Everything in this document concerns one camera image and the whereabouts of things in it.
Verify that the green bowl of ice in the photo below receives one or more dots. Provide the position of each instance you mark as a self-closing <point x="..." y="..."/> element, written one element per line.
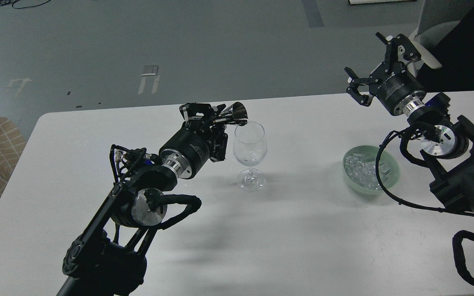
<point x="359" y="170"/>

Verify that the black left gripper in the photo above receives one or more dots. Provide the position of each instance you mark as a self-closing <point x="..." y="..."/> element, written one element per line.
<point x="200" y="138"/>

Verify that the clear wine glass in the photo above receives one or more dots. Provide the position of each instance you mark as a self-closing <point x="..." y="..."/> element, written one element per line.
<point x="250" y="148"/>

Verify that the grey office chair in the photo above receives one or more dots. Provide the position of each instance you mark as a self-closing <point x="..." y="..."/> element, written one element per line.
<point x="446" y="30"/>

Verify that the person in black shirt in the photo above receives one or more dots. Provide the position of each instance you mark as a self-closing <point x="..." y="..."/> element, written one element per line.
<point x="455" y="52"/>

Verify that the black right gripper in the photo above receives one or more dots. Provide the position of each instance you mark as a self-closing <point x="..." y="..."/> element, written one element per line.
<point x="391" y="83"/>

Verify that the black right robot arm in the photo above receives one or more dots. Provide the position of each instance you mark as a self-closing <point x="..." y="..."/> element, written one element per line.
<point x="431" y="140"/>

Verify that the steel cocktail jigger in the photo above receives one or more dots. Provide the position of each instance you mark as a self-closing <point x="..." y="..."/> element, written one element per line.
<point x="235" y="114"/>

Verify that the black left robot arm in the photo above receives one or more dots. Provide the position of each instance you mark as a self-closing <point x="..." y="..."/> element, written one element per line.
<point x="109" y="257"/>

